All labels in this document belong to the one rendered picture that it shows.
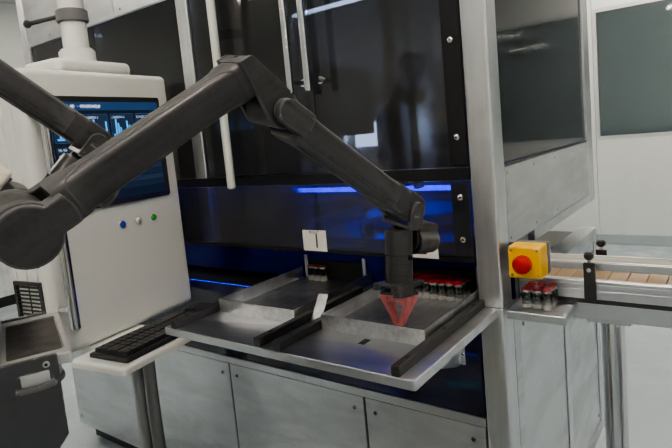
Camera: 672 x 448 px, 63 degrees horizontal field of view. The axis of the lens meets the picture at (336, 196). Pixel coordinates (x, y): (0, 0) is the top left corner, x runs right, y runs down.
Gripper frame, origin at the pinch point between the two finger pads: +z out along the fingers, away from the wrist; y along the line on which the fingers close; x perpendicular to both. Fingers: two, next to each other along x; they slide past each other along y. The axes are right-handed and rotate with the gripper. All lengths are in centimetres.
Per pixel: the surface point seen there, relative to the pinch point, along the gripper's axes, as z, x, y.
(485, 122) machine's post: -42.8, -11.1, 19.2
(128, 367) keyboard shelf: 14, 63, -22
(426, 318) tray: 1.1, 1.0, 13.6
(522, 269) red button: -10.7, -18.6, 20.4
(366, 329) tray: 1.7, 7.6, -0.7
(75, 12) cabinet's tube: -79, 93, -18
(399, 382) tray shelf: 6.2, -8.2, -14.1
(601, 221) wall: -2, 58, 490
